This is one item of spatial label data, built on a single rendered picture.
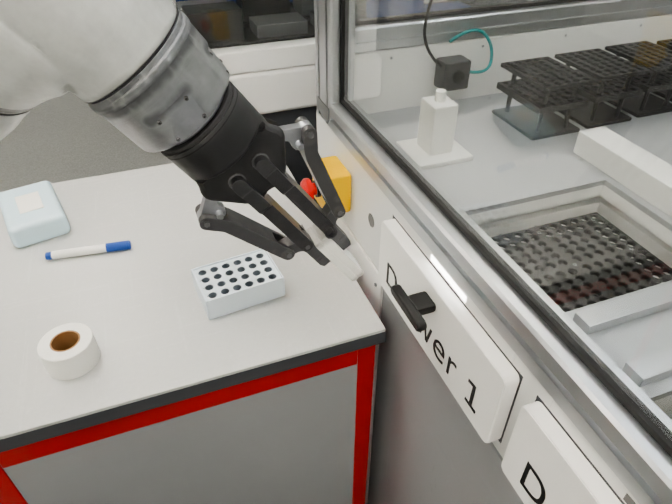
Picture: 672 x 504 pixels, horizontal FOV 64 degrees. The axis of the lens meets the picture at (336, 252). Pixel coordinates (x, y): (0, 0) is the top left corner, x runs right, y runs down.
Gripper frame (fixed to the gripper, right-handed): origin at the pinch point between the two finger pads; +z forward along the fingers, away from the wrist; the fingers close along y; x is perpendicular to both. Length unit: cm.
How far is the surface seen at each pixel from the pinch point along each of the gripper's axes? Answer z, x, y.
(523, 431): 15.7, -18.5, 3.4
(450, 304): 13.7, -3.6, 5.3
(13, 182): 37, 223, -125
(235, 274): 13.5, 25.5, -18.2
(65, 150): 50, 249, -106
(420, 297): 14.1, 0.1, 3.0
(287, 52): 16, 80, 11
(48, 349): -2.1, 18.5, -39.6
